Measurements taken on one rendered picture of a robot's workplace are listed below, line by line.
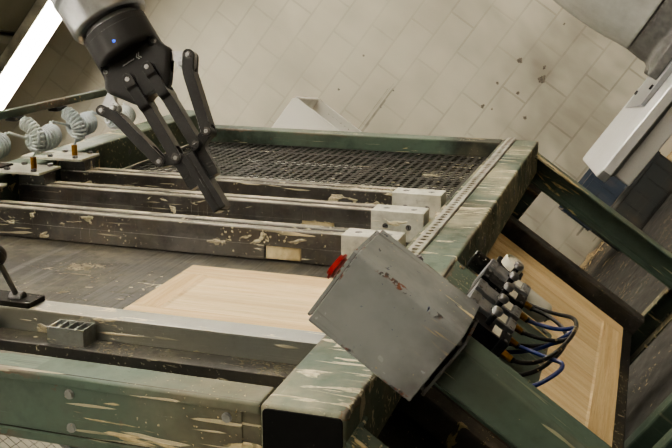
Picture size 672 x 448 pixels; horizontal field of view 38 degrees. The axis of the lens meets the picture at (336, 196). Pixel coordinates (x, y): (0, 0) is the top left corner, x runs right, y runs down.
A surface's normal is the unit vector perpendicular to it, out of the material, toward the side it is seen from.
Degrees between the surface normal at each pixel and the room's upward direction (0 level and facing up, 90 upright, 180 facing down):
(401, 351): 90
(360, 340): 90
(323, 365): 55
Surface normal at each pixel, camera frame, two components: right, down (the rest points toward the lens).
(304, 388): 0.00, -0.97
